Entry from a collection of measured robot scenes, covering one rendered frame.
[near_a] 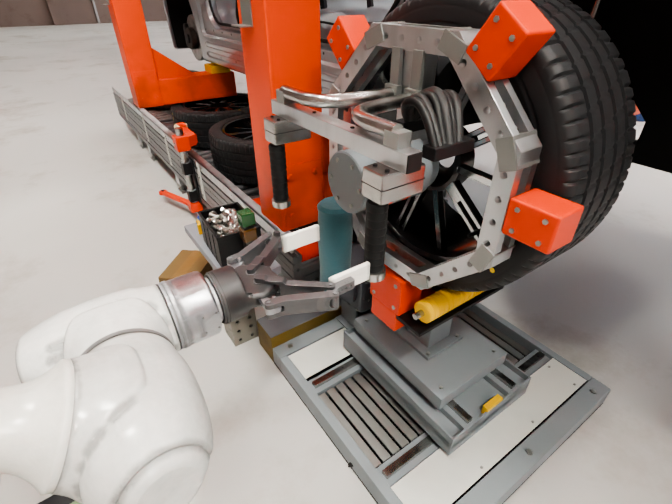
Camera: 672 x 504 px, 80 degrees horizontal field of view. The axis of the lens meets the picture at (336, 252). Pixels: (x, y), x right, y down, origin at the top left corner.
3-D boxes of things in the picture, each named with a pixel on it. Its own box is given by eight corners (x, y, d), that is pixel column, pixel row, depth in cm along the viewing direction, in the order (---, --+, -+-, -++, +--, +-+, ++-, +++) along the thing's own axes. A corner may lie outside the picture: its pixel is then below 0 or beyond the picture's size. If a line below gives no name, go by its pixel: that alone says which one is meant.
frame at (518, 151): (494, 318, 87) (577, 35, 57) (474, 331, 84) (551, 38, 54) (346, 219, 124) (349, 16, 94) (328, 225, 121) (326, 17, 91)
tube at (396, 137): (481, 129, 68) (495, 60, 62) (396, 151, 59) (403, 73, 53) (409, 108, 80) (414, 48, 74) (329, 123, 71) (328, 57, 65)
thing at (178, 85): (237, 95, 293) (230, 42, 273) (164, 105, 267) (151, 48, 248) (228, 91, 304) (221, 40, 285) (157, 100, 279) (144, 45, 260)
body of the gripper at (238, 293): (205, 304, 59) (263, 281, 63) (228, 338, 53) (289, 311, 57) (196, 262, 54) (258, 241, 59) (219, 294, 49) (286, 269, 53)
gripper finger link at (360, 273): (328, 277, 55) (331, 279, 55) (367, 260, 59) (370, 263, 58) (328, 294, 57) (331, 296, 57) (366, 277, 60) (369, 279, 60)
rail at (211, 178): (313, 284, 163) (311, 238, 150) (293, 293, 158) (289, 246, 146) (153, 133, 331) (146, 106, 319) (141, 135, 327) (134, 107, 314)
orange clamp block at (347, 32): (381, 47, 90) (364, 13, 91) (353, 50, 87) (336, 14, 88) (366, 68, 97) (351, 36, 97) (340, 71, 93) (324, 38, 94)
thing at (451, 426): (524, 395, 129) (532, 374, 124) (448, 457, 112) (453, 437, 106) (414, 309, 163) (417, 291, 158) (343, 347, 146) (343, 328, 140)
